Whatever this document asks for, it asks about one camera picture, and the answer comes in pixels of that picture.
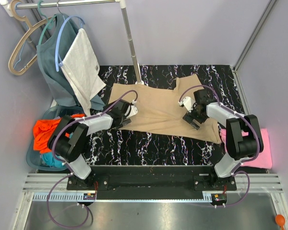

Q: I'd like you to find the grey-green hanging t shirt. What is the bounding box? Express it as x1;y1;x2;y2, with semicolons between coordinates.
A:
36;13;106;111

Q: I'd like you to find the beige t shirt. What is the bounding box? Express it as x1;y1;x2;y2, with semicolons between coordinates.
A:
109;74;221;144

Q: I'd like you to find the green hanger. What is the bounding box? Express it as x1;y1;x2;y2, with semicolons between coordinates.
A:
37;0;56;45

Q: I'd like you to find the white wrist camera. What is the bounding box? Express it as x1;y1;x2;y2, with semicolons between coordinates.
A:
127;100;138;118
178;96;195;113

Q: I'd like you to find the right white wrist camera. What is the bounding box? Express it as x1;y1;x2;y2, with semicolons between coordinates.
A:
178;96;195;113

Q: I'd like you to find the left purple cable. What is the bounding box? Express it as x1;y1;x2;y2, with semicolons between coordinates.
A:
47;90;139;228

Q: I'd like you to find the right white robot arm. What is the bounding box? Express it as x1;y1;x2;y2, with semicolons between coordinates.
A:
179;89;264;190

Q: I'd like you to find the blue plastic laundry basket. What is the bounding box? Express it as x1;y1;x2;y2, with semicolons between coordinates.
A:
26;105;83;172

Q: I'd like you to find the folded pink t shirt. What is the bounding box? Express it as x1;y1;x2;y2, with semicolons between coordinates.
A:
218;128;273;170

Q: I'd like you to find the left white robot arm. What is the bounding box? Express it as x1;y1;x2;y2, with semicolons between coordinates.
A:
47;99;138;190

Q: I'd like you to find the light blue hanger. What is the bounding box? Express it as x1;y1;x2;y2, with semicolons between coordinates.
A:
55;15;86;72

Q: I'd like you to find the purple cable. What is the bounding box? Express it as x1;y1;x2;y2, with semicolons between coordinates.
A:
178;85;260;209
47;90;139;228

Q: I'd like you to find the white hanging t shirt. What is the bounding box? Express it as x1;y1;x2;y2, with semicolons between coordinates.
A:
61;28;106;116

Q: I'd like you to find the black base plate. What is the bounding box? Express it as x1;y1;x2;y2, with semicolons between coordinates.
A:
67;166;237;201

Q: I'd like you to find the aluminium frame rail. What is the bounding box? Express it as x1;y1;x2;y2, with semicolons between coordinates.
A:
231;0;279;72

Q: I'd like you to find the orange ball tool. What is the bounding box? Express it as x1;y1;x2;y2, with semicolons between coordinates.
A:
275;214;286;230

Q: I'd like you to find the orange t shirt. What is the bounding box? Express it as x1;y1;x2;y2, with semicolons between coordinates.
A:
33;114;86;154

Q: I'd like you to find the metal clothes rack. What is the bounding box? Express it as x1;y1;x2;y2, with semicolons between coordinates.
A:
0;0;144;84

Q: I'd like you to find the beige wooden hanger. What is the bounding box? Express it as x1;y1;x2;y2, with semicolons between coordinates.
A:
8;0;51;76

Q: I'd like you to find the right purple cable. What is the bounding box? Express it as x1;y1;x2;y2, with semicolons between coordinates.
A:
178;85;260;209

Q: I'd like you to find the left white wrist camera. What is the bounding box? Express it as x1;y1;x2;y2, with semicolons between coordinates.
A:
127;100;138;118

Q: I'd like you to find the teal blue t shirt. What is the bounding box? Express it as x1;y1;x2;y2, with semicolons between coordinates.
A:
41;152;64;168

